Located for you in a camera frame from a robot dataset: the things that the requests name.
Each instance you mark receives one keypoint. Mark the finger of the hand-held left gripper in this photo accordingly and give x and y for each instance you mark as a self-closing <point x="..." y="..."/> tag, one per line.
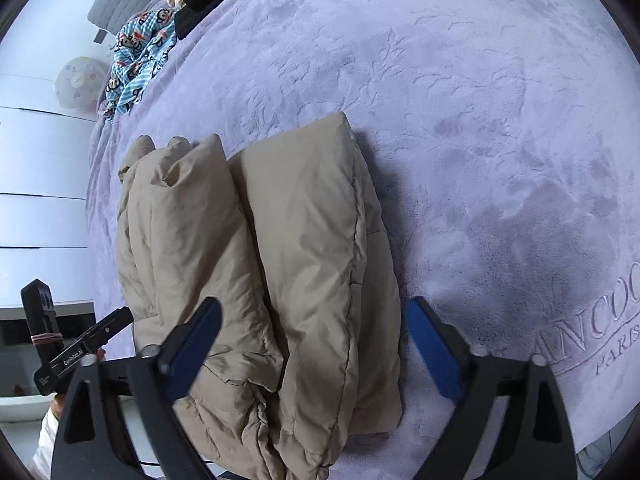
<point x="110" y="324"/>

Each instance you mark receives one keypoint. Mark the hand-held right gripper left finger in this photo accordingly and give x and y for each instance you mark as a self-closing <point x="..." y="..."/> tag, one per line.
<point x="192" y="350"/>

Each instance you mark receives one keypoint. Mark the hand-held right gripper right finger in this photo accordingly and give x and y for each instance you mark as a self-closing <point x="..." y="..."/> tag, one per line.
<point x="435" y="350"/>

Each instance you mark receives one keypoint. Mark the beige puffer jacket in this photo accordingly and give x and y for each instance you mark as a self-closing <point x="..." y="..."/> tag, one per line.
<point x="300" y="260"/>

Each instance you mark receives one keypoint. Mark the person's left forearm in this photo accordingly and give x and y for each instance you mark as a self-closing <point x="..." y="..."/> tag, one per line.
<point x="46" y="440"/>

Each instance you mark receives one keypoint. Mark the white wardrobe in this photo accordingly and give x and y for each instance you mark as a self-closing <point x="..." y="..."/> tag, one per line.
<point x="40" y="160"/>

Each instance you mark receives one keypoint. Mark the purple embossed blanket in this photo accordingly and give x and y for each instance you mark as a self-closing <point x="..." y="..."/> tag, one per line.
<point x="475" y="135"/>

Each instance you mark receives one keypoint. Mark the blue monkey print cloth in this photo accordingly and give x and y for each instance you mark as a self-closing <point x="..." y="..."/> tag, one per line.
<point x="135" y="55"/>

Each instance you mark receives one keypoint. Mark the grey quilted headboard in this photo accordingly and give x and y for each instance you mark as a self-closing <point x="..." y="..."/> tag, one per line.
<point x="125" y="0"/>

